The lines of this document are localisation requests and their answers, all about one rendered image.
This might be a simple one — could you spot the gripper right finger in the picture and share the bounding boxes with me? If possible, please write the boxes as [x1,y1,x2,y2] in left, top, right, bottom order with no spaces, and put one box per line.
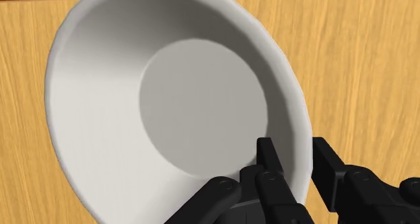
[310,137,420,224]

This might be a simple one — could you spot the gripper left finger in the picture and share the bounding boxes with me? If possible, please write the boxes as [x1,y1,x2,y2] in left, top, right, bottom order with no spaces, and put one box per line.
[164,137,315,224]

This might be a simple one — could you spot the white bowl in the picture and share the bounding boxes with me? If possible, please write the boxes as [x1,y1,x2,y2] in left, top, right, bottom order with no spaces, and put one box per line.
[44,0,314,224]

